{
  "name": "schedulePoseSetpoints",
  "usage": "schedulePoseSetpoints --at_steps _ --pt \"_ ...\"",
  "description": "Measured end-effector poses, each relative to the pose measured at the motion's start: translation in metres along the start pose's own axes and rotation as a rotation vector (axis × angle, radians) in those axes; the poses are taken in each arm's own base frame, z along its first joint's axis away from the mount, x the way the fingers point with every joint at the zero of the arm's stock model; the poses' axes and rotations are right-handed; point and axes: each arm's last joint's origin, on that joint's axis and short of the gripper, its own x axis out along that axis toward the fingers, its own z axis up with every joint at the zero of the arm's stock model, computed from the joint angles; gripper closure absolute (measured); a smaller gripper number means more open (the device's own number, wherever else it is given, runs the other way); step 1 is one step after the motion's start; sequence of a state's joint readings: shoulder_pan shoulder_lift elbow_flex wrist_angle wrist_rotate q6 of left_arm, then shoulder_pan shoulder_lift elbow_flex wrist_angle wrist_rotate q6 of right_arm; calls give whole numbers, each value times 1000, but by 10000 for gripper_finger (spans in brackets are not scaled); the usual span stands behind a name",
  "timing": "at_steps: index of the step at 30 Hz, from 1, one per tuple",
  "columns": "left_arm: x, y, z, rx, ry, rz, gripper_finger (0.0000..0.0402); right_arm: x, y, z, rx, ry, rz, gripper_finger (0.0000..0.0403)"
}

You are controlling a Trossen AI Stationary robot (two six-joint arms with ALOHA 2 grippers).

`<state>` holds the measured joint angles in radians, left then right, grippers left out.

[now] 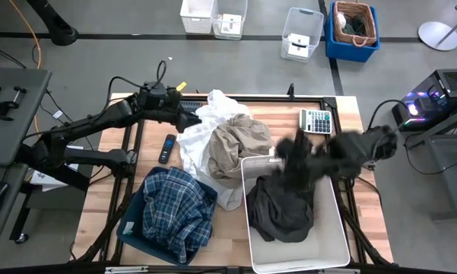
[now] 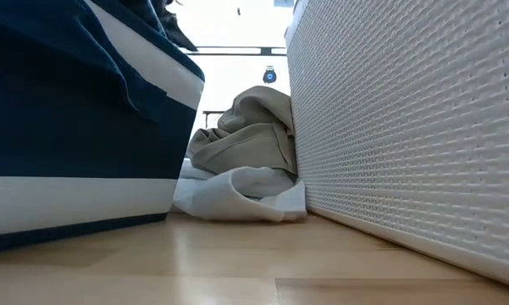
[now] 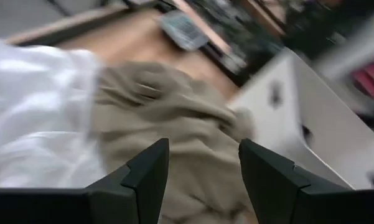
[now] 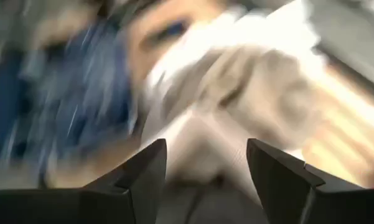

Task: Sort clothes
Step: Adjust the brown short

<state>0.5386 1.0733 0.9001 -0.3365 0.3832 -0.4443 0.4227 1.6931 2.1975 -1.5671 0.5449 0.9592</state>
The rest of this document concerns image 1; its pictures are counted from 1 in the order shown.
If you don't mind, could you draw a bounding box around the black handle bracket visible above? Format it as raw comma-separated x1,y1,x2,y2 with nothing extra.
0,83,27,122

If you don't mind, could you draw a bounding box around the black desk leg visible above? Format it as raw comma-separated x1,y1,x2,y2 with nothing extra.
9,182,33,244

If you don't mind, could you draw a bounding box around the round grey stand base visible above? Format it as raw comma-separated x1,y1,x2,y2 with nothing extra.
417,21,457,52

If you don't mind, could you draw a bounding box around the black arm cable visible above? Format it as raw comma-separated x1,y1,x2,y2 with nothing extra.
106,59,168,112

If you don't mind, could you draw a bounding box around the grey stand pole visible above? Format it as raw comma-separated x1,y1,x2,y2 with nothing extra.
436,7,457,39

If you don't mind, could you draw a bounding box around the beige garment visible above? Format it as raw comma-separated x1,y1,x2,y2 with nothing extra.
207,113,275,190

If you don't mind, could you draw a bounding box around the dark cloth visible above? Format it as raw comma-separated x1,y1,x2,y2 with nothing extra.
344,14,367,36

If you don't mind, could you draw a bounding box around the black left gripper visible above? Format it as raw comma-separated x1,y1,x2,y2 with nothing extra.
144,97,203,134

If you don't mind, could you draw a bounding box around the white desk calculator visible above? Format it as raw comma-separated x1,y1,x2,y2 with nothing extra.
299,109,333,135

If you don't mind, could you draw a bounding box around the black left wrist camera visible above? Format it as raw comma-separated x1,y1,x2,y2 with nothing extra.
142,80,169,100

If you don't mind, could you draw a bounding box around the white woven plastic basket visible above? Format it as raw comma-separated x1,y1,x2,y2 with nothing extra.
240,154,351,274

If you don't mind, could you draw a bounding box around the white cardboard box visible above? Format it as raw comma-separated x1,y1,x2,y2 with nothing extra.
220,13,243,36
287,33,311,60

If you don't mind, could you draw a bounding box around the grey desk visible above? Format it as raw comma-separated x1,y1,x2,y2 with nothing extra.
0,67,53,260

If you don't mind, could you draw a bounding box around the blue plastic crate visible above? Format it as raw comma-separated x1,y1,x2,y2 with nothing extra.
324,3,381,63

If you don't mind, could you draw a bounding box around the clear plastic bin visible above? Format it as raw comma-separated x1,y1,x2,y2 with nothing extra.
211,0,249,40
280,6,325,63

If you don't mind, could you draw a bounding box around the black table frame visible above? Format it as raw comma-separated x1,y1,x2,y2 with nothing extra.
70,93,395,273

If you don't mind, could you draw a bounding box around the white paper sheet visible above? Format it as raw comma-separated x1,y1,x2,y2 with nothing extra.
29,145,84,187

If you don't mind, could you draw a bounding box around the black stand leg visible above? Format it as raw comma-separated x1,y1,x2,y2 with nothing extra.
26,0,79,46

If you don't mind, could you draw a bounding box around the black power cable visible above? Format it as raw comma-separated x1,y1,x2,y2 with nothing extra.
367,99,411,131

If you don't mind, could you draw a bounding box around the small white lattice basket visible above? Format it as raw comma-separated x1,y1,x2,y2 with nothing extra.
179,0,215,34

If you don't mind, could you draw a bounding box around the black remote control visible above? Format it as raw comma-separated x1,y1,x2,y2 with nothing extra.
157,133,177,165

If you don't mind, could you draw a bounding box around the black computer tower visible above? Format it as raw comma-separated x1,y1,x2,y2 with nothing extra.
391,68,457,132

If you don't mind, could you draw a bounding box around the black keyboard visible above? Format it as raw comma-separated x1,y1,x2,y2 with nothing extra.
178,99,208,114

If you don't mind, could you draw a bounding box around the white garment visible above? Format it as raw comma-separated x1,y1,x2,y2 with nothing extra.
176,89,254,212

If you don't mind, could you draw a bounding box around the black garment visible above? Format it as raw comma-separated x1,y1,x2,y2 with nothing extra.
246,167,316,244

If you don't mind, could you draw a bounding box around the brown wicker basket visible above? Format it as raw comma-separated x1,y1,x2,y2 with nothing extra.
333,0,378,48

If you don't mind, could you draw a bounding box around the orange cable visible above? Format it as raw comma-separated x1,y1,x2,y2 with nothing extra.
8,0,43,134

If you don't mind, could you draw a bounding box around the blue white-striped fabric bin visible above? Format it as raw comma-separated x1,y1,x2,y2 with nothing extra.
116,166,218,266

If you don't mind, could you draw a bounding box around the blue plaid shirt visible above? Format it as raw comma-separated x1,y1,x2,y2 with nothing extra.
141,167,216,264

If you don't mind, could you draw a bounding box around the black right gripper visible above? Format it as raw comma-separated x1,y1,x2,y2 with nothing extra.
275,128,330,180

